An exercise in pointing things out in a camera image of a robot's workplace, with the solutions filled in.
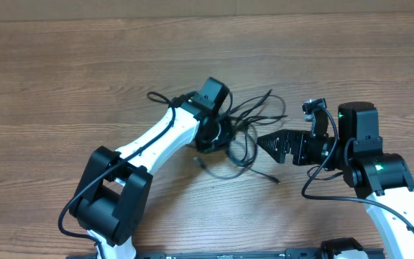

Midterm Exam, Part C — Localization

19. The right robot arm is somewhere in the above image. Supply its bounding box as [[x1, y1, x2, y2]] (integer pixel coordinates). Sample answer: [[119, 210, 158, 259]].
[[257, 99, 414, 258]]

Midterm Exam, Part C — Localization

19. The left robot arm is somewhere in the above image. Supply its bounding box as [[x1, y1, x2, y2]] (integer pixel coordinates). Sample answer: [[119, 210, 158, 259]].
[[61, 78, 232, 258]]

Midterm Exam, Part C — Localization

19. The right camera black cable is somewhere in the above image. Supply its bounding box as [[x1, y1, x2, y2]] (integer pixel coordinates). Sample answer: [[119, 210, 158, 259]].
[[300, 106, 414, 259]]

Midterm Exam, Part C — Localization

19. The camera black cable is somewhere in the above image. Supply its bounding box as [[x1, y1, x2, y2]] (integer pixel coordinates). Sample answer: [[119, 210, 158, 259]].
[[57, 91, 197, 259], [300, 106, 414, 259]]

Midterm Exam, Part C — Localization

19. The left camera black cable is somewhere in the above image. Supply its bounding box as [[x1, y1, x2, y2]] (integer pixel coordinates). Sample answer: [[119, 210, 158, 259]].
[[57, 91, 197, 259]]

